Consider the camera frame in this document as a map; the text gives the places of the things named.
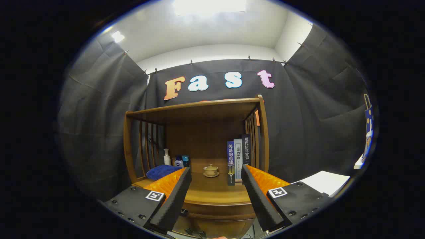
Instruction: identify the blue towel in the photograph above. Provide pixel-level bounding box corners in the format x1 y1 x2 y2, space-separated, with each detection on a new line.
147 165 182 181

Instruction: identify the ceiling light panel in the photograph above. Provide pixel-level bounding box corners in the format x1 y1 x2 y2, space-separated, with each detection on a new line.
172 0 248 16

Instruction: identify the white side cabinet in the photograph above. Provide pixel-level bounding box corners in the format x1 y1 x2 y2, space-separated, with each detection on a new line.
292 171 351 197

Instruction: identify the pale grey spine book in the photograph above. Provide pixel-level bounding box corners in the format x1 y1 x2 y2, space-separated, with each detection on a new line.
234 139 243 185

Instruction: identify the wooden cabinet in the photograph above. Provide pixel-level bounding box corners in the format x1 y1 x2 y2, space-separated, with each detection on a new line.
124 95 270 239

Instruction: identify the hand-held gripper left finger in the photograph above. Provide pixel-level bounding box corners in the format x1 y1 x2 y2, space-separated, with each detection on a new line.
100 167 192 234

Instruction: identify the blue paper bag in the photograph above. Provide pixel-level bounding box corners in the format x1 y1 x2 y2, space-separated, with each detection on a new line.
360 94 375 163

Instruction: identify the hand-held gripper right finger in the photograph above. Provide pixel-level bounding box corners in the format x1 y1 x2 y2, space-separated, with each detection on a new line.
241 164 333 233

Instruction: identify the wooden countertop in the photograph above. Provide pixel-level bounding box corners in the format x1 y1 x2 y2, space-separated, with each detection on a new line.
132 159 254 205

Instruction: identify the black spine book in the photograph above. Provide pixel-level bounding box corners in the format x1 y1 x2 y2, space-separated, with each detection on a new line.
241 134 251 166

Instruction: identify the wooden drawer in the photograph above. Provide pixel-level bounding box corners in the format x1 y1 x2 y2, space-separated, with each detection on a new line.
181 201 257 220

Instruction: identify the beige lidded teacup with saucer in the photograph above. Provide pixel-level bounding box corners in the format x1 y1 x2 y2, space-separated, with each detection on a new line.
203 164 219 178

